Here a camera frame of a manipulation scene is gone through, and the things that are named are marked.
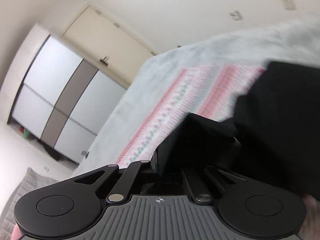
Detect white grey sliding wardrobe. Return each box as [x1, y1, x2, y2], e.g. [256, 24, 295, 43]
[7, 25, 126, 163]

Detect green storage box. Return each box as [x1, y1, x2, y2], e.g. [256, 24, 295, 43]
[19, 126, 30, 139]

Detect grey bed sheet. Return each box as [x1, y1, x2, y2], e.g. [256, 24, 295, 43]
[74, 16, 319, 175]

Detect black pants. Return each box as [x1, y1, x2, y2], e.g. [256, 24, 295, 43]
[152, 61, 319, 198]

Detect cream bedroom door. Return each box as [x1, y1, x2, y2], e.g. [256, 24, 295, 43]
[62, 5, 156, 88]

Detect wall power socket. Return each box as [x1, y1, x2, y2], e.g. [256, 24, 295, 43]
[229, 10, 243, 21]

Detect grey quilted headboard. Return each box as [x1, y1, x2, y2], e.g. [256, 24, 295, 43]
[1, 167, 58, 239]

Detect patterned red green blanket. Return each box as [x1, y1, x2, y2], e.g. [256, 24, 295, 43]
[117, 64, 264, 168]

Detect person right hand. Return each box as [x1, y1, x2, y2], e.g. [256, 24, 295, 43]
[299, 195, 320, 240]

